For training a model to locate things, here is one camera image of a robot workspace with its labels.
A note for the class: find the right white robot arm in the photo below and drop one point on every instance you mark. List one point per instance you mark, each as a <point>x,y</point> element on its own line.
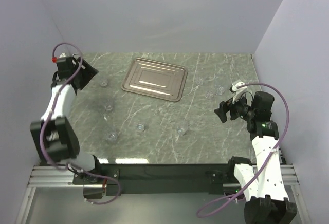
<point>266,198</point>

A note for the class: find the clear glass three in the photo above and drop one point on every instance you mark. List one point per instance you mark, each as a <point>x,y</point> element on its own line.
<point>108,106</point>

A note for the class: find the clear glass eight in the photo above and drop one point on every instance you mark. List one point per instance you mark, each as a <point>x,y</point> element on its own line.
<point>200,81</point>

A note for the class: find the silver metal tray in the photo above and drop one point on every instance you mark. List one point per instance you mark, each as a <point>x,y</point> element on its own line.
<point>155,79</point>

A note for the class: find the clear glass five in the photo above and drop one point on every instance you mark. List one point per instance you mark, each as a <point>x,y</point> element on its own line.
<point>140,127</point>

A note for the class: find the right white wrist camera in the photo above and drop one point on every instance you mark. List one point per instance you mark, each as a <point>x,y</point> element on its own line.
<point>237,88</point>

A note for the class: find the aluminium rail frame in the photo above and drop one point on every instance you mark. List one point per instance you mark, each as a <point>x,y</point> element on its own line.
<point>62,175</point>

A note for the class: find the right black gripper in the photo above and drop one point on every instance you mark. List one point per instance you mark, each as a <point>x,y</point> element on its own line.
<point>225,106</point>

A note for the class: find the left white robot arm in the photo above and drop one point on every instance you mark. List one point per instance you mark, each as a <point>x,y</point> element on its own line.
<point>53,135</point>

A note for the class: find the black base crossbar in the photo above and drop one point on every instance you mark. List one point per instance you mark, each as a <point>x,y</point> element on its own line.
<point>121,179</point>

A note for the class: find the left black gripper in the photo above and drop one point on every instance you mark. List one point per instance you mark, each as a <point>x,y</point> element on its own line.
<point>89,72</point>

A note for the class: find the clear glass one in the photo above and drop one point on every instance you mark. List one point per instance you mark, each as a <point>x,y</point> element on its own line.
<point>103,82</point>

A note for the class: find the clear glass four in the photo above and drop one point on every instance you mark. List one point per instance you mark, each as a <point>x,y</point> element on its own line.
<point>111,136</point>

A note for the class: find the clear glass two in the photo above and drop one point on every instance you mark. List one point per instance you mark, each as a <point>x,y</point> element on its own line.
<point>182,129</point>

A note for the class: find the clear glass seven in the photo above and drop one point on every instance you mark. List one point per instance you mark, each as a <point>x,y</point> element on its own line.
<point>219,89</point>

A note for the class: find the clear glass six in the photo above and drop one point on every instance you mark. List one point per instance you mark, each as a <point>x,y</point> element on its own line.
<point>209,94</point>

